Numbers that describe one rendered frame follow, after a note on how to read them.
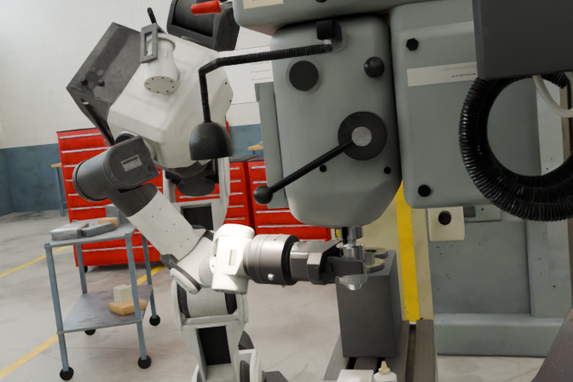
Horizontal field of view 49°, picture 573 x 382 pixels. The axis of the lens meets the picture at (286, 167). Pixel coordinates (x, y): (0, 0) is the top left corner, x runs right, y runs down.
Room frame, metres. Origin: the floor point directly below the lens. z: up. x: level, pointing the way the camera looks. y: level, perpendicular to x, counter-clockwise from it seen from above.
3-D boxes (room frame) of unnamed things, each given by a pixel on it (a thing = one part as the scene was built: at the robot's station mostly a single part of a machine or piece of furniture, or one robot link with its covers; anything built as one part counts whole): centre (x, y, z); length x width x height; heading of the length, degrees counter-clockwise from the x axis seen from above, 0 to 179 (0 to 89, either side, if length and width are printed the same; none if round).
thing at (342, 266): (1.00, -0.08, 1.24); 0.06 x 0.02 x 0.03; 63
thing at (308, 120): (1.02, -0.10, 1.47); 0.21 x 0.19 x 0.32; 167
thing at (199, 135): (1.07, 0.13, 1.46); 0.07 x 0.07 x 0.06
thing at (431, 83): (0.98, -0.28, 1.47); 0.24 x 0.19 x 0.26; 167
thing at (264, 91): (1.05, 0.02, 1.45); 0.04 x 0.04 x 0.21; 77
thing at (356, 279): (1.02, -0.09, 1.23); 0.05 x 0.05 x 0.06
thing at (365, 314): (1.44, -0.17, 1.03); 0.22 x 0.12 x 0.20; 166
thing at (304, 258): (1.06, -0.01, 1.24); 0.13 x 0.12 x 0.10; 153
